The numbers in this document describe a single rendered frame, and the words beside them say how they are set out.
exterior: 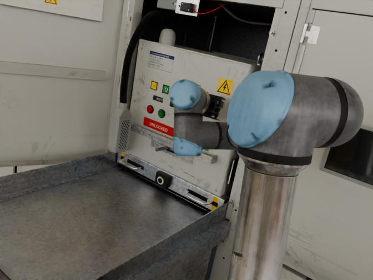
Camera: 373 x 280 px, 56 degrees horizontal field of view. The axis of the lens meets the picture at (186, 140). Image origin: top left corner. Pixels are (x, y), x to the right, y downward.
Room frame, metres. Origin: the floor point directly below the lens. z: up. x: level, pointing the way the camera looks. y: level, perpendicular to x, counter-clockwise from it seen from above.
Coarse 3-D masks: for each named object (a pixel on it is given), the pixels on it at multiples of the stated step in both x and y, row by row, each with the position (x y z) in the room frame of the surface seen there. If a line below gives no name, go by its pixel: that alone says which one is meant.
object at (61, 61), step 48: (0, 0) 1.20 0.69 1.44; (48, 0) 1.28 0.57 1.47; (96, 0) 1.38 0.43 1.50; (0, 48) 1.22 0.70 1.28; (48, 48) 1.31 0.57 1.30; (96, 48) 1.42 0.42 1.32; (0, 96) 1.22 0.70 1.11; (48, 96) 1.32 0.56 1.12; (96, 96) 1.43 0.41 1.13; (0, 144) 1.22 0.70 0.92; (48, 144) 1.33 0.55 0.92; (96, 144) 1.44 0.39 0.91
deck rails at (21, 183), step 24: (48, 168) 1.13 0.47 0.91; (72, 168) 1.22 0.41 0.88; (96, 168) 1.32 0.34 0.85; (0, 192) 0.99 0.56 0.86; (24, 192) 1.03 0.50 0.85; (216, 216) 1.06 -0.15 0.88; (168, 240) 0.84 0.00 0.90; (192, 240) 0.94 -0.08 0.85; (120, 264) 0.69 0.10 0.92; (144, 264) 0.76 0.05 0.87
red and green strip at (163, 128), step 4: (144, 120) 1.35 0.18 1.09; (148, 120) 1.34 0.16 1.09; (152, 120) 1.33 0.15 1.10; (144, 124) 1.35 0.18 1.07; (148, 124) 1.34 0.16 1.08; (152, 124) 1.33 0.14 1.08; (156, 124) 1.32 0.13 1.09; (160, 124) 1.30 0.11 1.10; (164, 124) 1.29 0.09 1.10; (152, 128) 1.32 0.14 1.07; (156, 128) 1.31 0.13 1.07; (160, 128) 1.30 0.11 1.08; (164, 128) 1.29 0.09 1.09; (168, 128) 1.28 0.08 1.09; (172, 128) 1.27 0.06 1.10; (164, 132) 1.29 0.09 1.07; (168, 132) 1.28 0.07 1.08; (172, 132) 1.27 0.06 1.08; (172, 136) 1.27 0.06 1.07
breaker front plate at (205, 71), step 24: (144, 48) 1.38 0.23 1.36; (168, 48) 1.32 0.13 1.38; (144, 72) 1.37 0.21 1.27; (168, 72) 1.31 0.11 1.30; (192, 72) 1.25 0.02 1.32; (216, 72) 1.19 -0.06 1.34; (240, 72) 1.15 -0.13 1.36; (144, 96) 1.36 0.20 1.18; (168, 96) 1.30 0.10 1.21; (168, 120) 1.29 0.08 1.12; (216, 120) 1.17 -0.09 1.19; (144, 144) 1.34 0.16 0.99; (168, 168) 1.26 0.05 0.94; (192, 168) 1.21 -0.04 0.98; (216, 168) 1.15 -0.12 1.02; (216, 192) 1.14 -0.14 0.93
